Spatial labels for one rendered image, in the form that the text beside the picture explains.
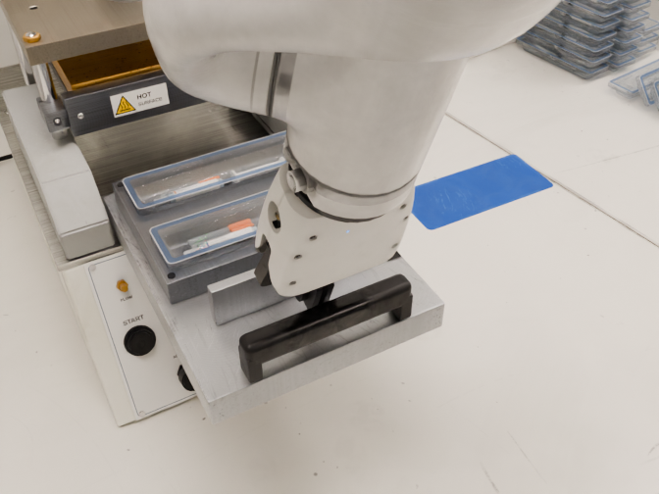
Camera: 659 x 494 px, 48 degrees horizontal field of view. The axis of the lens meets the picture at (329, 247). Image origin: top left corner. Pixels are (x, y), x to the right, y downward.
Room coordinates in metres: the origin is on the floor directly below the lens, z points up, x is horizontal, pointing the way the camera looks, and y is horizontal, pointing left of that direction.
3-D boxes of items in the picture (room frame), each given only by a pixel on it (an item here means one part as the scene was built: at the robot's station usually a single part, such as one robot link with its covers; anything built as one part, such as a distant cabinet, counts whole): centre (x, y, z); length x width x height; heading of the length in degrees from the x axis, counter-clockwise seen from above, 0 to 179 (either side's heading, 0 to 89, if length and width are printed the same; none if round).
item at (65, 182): (0.67, 0.30, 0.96); 0.25 x 0.05 x 0.07; 28
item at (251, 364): (0.41, 0.00, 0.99); 0.15 x 0.02 x 0.04; 118
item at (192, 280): (0.57, 0.09, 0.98); 0.20 x 0.17 x 0.03; 118
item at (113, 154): (0.83, 0.23, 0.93); 0.46 x 0.35 x 0.01; 28
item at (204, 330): (0.53, 0.07, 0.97); 0.30 x 0.22 x 0.08; 28
